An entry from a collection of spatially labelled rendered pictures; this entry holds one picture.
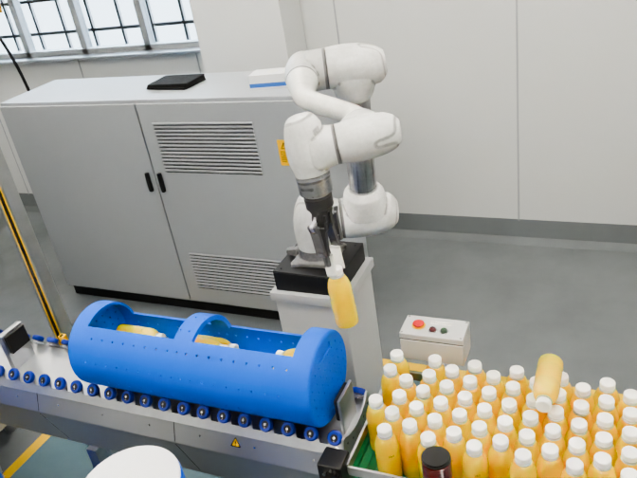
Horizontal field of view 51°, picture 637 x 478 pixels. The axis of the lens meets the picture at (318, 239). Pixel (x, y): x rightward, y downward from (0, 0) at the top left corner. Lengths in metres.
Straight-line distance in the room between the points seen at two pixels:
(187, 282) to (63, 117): 1.26
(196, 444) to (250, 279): 1.96
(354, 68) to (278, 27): 2.34
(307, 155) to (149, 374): 0.90
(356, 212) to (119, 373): 0.98
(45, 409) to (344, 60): 1.62
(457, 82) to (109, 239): 2.48
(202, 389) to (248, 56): 2.95
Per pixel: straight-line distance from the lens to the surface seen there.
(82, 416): 2.55
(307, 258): 2.54
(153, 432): 2.37
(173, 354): 2.09
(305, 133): 1.63
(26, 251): 2.96
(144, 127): 3.98
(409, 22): 4.45
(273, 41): 4.49
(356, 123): 1.65
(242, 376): 1.96
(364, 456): 2.03
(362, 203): 2.42
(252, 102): 3.52
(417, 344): 2.12
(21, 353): 2.81
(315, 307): 2.57
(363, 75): 2.15
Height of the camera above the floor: 2.37
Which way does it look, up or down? 28 degrees down
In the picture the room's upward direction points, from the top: 10 degrees counter-clockwise
